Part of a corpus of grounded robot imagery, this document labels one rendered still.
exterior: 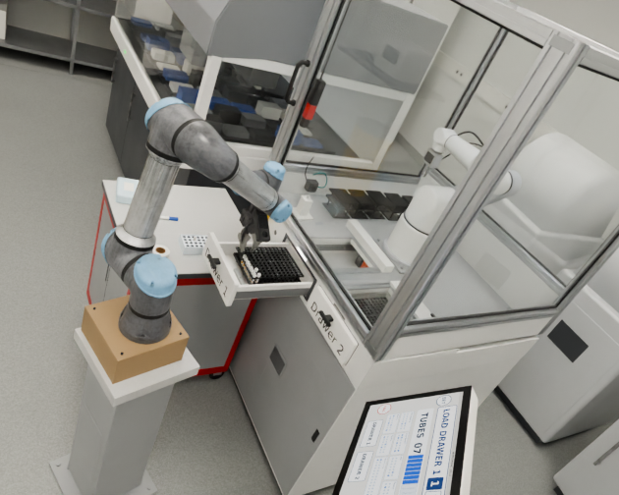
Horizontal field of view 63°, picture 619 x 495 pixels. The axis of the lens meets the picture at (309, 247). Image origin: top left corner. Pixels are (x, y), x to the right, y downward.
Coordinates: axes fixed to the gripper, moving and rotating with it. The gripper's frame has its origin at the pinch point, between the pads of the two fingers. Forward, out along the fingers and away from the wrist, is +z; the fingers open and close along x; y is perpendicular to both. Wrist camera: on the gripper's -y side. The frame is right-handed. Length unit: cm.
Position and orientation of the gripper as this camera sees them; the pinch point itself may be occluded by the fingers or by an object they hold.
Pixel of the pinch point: (248, 250)
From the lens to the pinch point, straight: 188.6
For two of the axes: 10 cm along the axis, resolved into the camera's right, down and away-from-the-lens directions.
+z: -3.6, 7.7, 5.3
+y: -4.3, -6.4, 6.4
